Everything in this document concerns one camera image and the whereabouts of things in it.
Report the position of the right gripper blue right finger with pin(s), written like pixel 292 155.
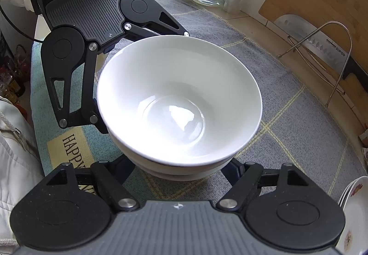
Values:
pixel 233 171

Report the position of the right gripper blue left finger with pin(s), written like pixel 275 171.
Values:
pixel 122 168

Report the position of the white bowl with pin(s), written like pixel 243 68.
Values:
pixel 179 101
pixel 170 169
pixel 183 177

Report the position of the white plate with stain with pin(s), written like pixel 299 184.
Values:
pixel 353 239

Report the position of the grey checked towel mat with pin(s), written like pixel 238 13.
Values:
pixel 295 126

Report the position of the bamboo cutting board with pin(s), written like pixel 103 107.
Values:
pixel 319 13

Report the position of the metal wire rack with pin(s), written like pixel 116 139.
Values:
pixel 318 66

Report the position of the black handled kitchen knife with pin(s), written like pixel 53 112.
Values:
pixel 322 46

